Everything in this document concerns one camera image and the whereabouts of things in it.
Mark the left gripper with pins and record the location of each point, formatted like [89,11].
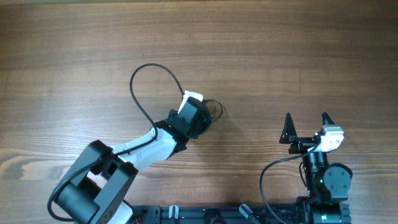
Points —
[196,129]

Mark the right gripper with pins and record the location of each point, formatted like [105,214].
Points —
[289,135]

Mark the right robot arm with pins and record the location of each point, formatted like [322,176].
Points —
[327,184]

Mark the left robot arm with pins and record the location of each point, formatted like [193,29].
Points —
[93,189]

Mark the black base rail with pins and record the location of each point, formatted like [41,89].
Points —
[281,213]

